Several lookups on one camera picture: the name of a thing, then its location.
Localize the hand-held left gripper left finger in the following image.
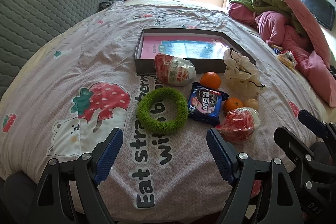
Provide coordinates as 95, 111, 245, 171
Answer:
28, 127, 124, 224

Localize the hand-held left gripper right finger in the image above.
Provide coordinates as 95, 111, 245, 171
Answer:
206, 127, 302, 224

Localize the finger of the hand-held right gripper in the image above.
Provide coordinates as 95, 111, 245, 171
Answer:
298, 109, 329, 139
274, 126, 315, 165

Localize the small bagged red fruit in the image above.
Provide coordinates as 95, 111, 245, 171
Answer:
215, 107, 261, 144

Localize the orange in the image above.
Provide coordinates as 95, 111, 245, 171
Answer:
200, 71, 222, 90
223, 97, 244, 115

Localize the blue cookie packet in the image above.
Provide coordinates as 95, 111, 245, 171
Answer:
187, 82, 229, 127

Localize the green fuzzy scrunchie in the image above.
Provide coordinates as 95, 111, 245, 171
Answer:
136, 87, 189, 135

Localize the cream dotted drawstring pouch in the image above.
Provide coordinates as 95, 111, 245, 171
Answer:
224, 48, 266, 96

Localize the grey cardboard box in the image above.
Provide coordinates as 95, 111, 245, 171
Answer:
134, 28, 256, 75

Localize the labelled bagged red fruit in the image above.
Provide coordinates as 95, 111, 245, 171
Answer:
154, 53, 196, 86

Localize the yellow biscuit pack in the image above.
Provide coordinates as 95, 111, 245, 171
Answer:
277, 55, 294, 68

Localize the floral wrapper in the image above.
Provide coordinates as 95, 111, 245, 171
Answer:
285, 51, 298, 67

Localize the pink and green bedding pile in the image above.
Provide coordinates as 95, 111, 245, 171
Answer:
228, 2, 336, 107

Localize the pink quilted comforter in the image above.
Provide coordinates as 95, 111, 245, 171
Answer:
256, 0, 332, 67

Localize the black television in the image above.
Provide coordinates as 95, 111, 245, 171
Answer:
301, 0, 336, 31

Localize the green blanket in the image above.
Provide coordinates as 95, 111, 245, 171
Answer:
231, 0, 309, 35

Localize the dark blue patterned cloth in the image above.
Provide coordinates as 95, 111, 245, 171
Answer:
98, 0, 124, 11

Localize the grey quilted headboard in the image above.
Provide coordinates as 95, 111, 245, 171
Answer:
0, 0, 111, 93

